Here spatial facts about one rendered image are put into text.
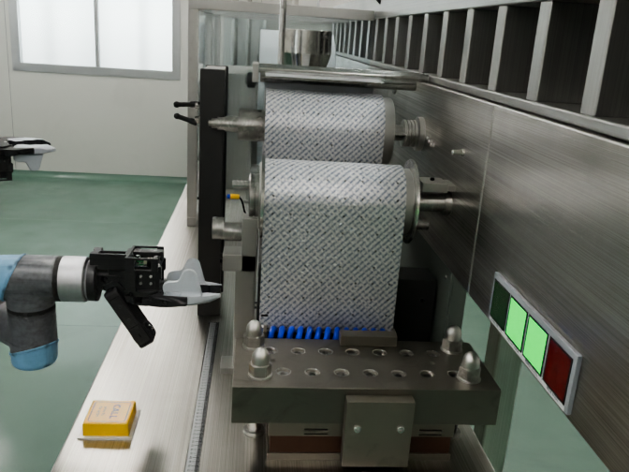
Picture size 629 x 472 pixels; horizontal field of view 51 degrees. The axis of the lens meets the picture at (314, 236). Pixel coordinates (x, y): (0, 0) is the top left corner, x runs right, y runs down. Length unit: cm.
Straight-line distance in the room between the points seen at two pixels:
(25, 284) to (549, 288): 78
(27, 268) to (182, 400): 34
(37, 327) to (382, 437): 58
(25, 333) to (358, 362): 54
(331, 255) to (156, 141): 572
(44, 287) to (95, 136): 578
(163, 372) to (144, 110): 557
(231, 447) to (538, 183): 60
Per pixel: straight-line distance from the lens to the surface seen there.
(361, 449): 102
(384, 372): 103
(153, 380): 125
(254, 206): 110
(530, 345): 84
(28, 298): 114
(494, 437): 151
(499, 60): 103
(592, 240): 72
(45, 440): 277
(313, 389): 97
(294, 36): 176
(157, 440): 110
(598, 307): 71
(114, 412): 113
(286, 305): 113
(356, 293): 113
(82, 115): 687
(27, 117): 702
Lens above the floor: 152
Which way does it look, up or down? 17 degrees down
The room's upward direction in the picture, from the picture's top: 4 degrees clockwise
